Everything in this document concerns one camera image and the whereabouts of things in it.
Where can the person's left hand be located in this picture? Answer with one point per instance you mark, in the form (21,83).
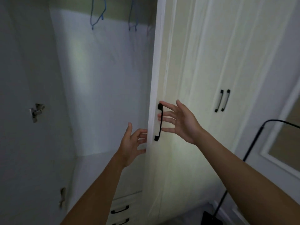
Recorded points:
(129,149)

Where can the person's right hand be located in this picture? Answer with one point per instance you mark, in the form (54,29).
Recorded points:
(186,124)

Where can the person's left thumb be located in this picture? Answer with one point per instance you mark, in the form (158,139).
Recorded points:
(127,133)

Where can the person's left little finger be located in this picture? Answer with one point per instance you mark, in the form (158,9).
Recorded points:
(141,152)

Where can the person's right thumb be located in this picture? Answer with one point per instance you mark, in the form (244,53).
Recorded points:
(181,106)

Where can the person's right middle finger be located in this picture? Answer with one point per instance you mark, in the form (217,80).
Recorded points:
(168,113)

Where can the person's left middle finger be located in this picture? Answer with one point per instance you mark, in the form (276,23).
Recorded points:
(142,136)

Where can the person's right little finger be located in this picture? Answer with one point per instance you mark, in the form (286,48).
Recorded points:
(168,130)

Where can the person's right forearm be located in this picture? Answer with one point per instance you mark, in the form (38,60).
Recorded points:
(246,182)

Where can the person's left forearm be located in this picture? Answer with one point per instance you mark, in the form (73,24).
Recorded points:
(93,196)

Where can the white wardrobe door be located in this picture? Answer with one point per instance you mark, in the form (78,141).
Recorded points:
(173,67)
(248,67)
(206,67)

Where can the white wardrobe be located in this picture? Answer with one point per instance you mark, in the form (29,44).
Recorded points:
(105,91)

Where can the white drawer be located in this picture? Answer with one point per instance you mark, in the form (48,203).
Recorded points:
(133,219)
(131,201)

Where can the black floor lamp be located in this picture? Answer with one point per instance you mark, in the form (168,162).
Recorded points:
(252,145)

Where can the metal door hinge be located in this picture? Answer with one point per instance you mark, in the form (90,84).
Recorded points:
(62,196)
(35,112)

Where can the blue clothes hanger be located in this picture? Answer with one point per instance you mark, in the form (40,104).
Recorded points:
(103,14)
(130,21)

